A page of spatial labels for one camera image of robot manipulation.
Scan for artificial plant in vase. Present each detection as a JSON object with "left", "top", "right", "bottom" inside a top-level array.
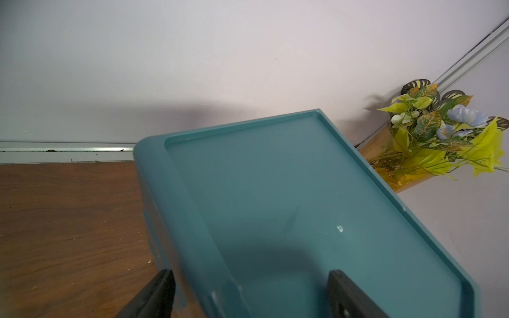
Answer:
[{"left": 358, "top": 79, "right": 508, "bottom": 192}]

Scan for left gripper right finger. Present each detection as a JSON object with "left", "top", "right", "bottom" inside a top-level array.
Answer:
[{"left": 327, "top": 270, "right": 389, "bottom": 318}]

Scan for teal drawer cabinet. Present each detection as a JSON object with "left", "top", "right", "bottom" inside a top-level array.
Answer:
[{"left": 133, "top": 110, "right": 482, "bottom": 317}]

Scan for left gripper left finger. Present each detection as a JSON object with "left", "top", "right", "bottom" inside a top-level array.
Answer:
[{"left": 115, "top": 269, "right": 176, "bottom": 318}]

